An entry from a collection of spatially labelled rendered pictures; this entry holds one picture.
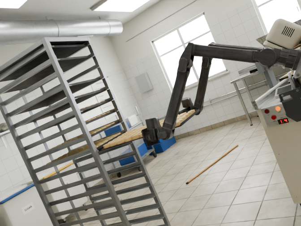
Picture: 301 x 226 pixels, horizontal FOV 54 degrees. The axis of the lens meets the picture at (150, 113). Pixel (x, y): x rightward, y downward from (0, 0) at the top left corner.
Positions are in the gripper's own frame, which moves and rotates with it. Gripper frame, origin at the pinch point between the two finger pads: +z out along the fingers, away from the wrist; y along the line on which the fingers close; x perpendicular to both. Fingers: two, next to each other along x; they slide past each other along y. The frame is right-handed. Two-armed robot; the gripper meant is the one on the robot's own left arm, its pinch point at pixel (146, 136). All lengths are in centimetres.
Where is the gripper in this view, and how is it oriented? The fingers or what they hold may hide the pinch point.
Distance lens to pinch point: 177.2
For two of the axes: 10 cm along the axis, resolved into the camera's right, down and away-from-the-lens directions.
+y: 3.5, 9.4, 0.2
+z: -2.6, 0.8, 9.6
